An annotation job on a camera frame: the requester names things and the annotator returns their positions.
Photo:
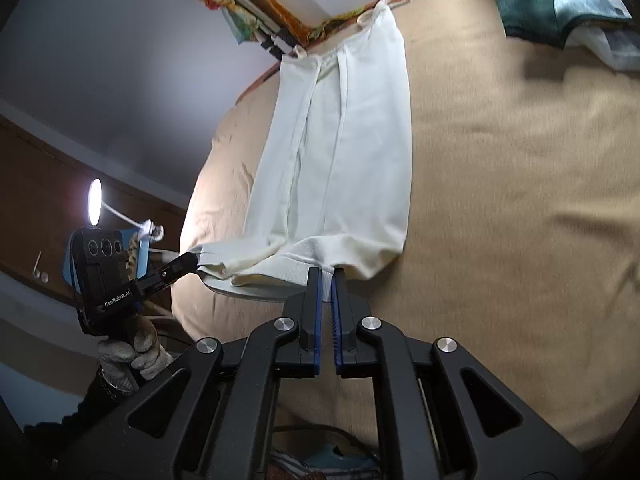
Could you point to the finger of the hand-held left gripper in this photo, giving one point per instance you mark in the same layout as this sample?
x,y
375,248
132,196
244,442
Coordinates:
x,y
175,266

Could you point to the tan blanket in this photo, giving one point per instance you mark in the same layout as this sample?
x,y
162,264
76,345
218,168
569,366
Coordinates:
x,y
500,210

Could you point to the person's patterned clothing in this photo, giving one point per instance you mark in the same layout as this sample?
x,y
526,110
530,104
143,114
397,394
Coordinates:
x,y
325,456

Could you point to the white tank top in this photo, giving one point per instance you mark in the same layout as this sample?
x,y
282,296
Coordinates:
x,y
350,160

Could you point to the small metal hook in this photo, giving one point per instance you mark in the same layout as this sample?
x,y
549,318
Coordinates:
x,y
37,266

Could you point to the round white lamp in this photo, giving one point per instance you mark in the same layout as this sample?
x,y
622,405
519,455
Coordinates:
x,y
95,200

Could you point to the orange patterned cloth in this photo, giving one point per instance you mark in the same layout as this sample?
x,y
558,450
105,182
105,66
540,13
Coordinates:
x,y
282,10

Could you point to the brown wooden cabinet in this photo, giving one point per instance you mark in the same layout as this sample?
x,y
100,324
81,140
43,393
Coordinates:
x,y
40,185

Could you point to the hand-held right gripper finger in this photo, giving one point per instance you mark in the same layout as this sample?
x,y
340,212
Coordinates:
x,y
321,320
335,320

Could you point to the dark green cloth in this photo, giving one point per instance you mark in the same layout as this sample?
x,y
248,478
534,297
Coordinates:
x,y
525,0

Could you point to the person's left forearm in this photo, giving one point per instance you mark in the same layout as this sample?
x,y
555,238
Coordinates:
x,y
97,405

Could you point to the person's left hand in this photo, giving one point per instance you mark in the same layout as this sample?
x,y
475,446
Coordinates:
x,y
132,352

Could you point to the white grey cloth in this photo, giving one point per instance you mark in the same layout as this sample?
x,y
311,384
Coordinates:
x,y
600,35

